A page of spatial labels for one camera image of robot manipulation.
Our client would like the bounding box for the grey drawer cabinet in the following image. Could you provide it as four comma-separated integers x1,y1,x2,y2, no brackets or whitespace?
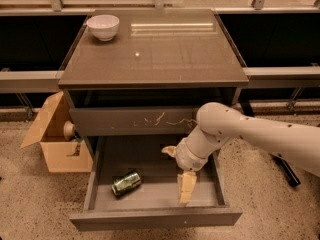
58,7,250,232

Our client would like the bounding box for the white ceramic bowl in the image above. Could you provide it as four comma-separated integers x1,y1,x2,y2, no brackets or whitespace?
86,15,120,41

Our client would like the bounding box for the grey metal window railing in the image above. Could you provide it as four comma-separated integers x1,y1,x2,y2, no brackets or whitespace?
1,0,319,109

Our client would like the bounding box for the open cardboard box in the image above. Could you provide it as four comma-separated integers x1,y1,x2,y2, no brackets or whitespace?
21,92,93,173

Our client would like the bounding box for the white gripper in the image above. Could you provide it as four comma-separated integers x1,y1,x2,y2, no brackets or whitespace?
161,138,208,205

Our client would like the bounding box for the green soda can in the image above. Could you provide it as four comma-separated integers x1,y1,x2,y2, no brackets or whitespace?
111,170,142,197

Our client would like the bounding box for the black metal floor stand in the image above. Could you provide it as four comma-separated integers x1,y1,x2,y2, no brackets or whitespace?
239,99,301,188

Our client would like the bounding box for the open grey middle drawer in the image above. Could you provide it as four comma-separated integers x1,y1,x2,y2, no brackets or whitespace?
70,135,242,231

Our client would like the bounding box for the closed grey top drawer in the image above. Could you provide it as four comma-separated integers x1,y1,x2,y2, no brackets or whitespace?
69,106,198,136

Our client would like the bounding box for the round wooden knob object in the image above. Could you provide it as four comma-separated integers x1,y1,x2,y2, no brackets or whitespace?
63,121,75,141

